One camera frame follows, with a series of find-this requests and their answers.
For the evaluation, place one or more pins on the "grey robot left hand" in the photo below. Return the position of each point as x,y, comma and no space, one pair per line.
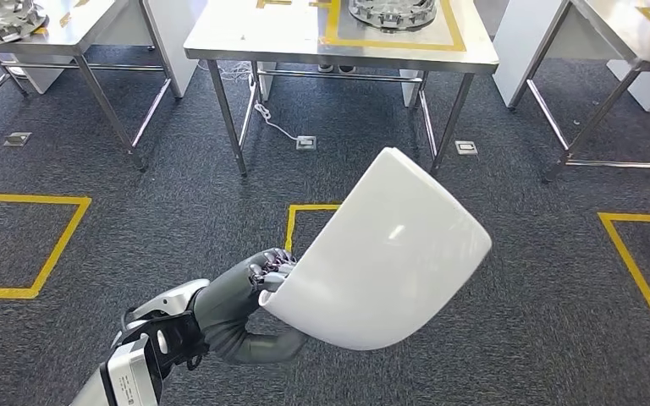
224,314

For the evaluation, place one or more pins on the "silver wheel hubcap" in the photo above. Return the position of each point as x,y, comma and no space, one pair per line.
0,22
392,14

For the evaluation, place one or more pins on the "white curved plastic part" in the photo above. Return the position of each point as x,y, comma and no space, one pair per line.
381,263

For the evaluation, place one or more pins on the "large yellow tape frame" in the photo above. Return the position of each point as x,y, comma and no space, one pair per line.
392,45

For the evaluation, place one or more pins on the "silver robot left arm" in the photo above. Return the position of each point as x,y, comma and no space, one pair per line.
173,294

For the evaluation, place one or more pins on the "stainless steel table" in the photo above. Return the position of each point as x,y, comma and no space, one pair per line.
89,22
280,33
611,28

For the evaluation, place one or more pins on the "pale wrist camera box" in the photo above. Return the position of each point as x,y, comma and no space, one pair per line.
131,375

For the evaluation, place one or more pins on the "metal floor socket plate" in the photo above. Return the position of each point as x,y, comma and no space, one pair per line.
466,147
17,139
306,143

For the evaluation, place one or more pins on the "small yellow tape frame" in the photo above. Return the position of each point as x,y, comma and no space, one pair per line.
273,3

